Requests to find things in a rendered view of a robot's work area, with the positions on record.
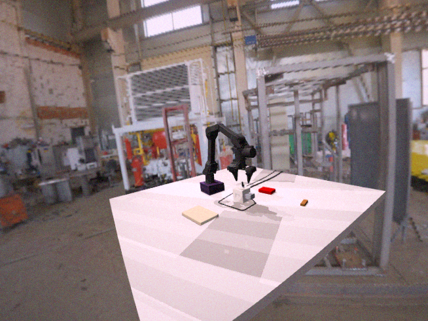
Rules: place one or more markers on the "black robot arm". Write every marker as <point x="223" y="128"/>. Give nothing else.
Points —
<point x="241" y="149"/>

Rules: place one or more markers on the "black cable with white plug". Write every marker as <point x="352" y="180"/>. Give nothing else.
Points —
<point x="249" y="196"/>

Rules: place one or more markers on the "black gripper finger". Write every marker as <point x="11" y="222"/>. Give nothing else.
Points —
<point x="249" y="176"/>
<point x="235" y="174"/>

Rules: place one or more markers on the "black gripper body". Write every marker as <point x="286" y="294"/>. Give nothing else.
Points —
<point x="249" y="169"/>

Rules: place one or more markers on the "red rectangular block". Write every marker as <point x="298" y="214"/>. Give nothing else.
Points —
<point x="267" y="190"/>

